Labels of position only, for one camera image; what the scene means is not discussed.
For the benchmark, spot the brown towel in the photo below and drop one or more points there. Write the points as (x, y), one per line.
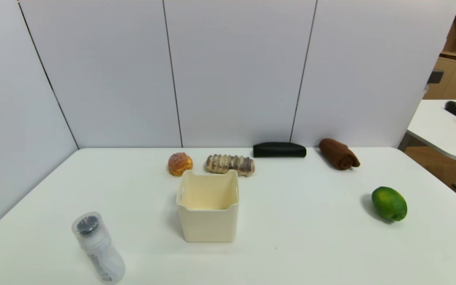
(338, 153)

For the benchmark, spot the cream white plastic box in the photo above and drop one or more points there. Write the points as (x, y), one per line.
(208, 225)

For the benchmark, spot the striped brown bread roll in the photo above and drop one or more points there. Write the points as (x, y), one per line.
(230, 164)

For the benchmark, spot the black oblong case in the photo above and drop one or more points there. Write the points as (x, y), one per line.
(278, 150)

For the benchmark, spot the round golden cream puff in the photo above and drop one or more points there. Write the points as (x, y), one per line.
(180, 164)

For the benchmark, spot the translucent white plastic bottle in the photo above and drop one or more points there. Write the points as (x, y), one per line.
(102, 253)

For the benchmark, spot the green lime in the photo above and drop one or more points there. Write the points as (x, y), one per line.
(389, 203)

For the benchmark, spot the white side table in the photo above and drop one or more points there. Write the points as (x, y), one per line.
(434, 128)

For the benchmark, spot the dark grey bracket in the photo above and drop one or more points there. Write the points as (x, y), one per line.
(435, 76)

